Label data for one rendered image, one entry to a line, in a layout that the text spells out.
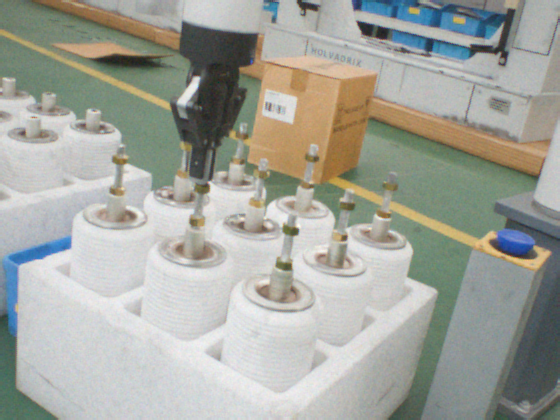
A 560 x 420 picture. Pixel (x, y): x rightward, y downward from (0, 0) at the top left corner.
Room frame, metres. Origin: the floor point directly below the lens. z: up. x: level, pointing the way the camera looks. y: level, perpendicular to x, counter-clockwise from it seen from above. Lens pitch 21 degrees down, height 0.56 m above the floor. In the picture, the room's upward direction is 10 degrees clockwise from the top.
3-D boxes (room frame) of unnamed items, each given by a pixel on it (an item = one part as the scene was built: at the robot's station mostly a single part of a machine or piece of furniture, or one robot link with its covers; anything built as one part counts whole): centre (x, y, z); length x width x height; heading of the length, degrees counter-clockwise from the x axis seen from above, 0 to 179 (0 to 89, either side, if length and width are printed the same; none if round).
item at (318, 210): (0.86, -0.03, 0.25); 0.08 x 0.08 x 0.01
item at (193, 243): (0.66, 0.08, 0.26); 0.02 x 0.02 x 0.03
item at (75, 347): (0.76, 0.03, 0.09); 0.39 x 0.39 x 0.18; 60
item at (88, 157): (1.07, 0.33, 0.16); 0.10 x 0.10 x 0.18
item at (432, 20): (6.19, -1.01, 0.36); 0.50 x 0.38 x 0.21; 138
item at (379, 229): (0.80, -0.13, 0.26); 0.02 x 0.02 x 0.03
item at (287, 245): (0.60, -0.02, 0.30); 0.01 x 0.01 x 0.08; 59
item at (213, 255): (0.66, 0.08, 0.25); 0.08 x 0.08 x 0.01
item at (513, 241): (0.68, -0.26, 0.32); 0.04 x 0.04 x 0.02
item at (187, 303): (0.66, 0.09, 0.16); 0.10 x 0.10 x 0.18
